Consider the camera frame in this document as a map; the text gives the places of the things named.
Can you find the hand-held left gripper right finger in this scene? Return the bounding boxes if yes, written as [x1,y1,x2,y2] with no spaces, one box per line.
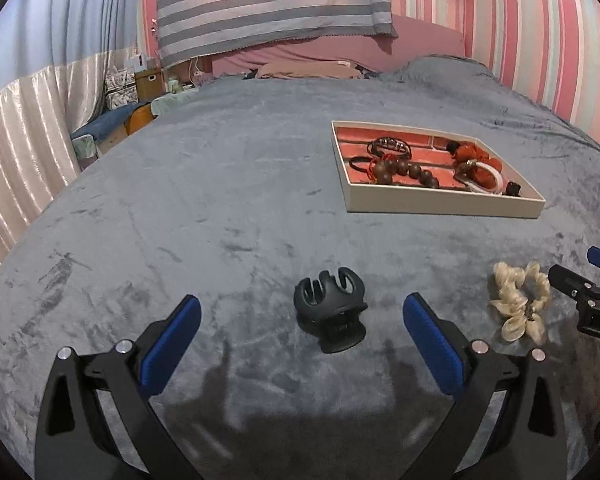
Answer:
[402,293,569,480]

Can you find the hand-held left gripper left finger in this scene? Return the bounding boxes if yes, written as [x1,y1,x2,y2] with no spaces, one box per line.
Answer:
[34,294,206,480]

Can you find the cream scrunchie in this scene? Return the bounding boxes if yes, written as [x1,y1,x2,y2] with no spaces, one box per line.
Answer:
[488,261,553,346]

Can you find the black hair claw clip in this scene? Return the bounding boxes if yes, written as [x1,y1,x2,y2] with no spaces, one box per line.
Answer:
[293,270,370,355]

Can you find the white bangle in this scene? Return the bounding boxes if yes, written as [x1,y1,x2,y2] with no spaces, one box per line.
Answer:
[454,160,505,195]

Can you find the cream tray with red lining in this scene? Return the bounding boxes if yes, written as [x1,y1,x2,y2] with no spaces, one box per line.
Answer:
[331,120,547,220]

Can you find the orange scrunchie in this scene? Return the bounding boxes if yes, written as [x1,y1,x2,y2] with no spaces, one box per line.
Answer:
[450,141,504,187]

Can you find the brown wooden bead bracelet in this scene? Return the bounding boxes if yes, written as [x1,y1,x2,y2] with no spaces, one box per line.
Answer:
[372,157,441,190]

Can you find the black hair tie red balls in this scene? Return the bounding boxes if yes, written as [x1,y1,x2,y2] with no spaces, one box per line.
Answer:
[349,155,381,182]

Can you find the black braided cord bracelet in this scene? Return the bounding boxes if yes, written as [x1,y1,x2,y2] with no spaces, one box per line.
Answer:
[365,136,414,157]

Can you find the grey plush blanket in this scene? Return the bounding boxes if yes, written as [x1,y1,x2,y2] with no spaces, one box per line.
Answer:
[0,55,600,480]

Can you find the orange cabinet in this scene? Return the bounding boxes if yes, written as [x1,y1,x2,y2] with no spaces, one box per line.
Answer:
[125,105,156,136]

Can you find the blue cloth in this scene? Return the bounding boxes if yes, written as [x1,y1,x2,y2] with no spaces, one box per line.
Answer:
[72,105,136,139]

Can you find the cream satin curtain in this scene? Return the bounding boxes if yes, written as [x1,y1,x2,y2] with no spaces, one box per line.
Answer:
[0,47,114,283]

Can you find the pale green cloth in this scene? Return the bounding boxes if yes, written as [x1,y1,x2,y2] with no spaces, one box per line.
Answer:
[150,87,199,116]

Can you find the floral patterned box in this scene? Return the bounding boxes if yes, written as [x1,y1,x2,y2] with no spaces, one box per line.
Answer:
[102,67,139,111]

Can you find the brown cardboard box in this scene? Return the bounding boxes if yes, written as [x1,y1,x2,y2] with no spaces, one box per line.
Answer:
[134,67,161,99]

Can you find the pink headboard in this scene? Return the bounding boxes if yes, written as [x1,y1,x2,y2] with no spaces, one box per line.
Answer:
[210,14,466,79]

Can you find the tan pillow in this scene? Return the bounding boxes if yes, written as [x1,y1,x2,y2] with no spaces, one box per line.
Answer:
[255,60,366,80]

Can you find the grey striped hanging sheet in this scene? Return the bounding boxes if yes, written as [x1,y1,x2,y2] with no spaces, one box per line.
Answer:
[155,0,399,69]

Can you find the blue sheer curtain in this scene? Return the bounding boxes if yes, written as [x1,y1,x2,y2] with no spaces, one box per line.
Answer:
[0,0,147,99]

